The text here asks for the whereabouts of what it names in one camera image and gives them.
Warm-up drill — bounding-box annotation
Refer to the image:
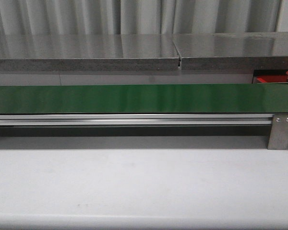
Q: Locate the grey pleated curtain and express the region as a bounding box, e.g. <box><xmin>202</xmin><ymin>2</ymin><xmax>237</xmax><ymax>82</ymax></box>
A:
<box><xmin>0</xmin><ymin>0</ymin><xmax>281</xmax><ymax>35</ymax></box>

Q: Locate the grey stone slab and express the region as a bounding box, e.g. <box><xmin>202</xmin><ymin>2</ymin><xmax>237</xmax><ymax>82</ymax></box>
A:
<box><xmin>0</xmin><ymin>34</ymin><xmax>179</xmax><ymax>72</ymax></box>
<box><xmin>173</xmin><ymin>32</ymin><xmax>288</xmax><ymax>70</ymax></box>

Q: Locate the left grey stone slab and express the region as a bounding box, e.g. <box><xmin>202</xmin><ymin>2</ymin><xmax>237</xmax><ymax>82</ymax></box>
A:
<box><xmin>0</xmin><ymin>34</ymin><xmax>179</xmax><ymax>72</ymax></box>

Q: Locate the steel conveyor support bracket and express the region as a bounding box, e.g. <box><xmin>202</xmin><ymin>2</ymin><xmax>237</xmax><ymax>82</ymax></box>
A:
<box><xmin>267</xmin><ymin>114</ymin><xmax>288</xmax><ymax>150</ymax></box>

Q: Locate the aluminium conveyor side rail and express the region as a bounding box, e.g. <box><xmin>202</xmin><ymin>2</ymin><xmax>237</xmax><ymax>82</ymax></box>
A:
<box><xmin>0</xmin><ymin>114</ymin><xmax>274</xmax><ymax>126</ymax></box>

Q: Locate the green conveyor belt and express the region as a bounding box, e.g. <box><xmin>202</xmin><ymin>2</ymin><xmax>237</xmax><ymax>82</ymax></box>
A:
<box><xmin>0</xmin><ymin>83</ymin><xmax>288</xmax><ymax>115</ymax></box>

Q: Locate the red plastic bin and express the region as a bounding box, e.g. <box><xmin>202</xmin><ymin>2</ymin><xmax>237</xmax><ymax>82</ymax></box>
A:
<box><xmin>253</xmin><ymin>75</ymin><xmax>287</xmax><ymax>83</ymax></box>

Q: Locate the right grey stone slab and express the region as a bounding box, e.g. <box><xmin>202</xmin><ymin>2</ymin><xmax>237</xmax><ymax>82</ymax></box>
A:
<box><xmin>173</xmin><ymin>32</ymin><xmax>288</xmax><ymax>70</ymax></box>

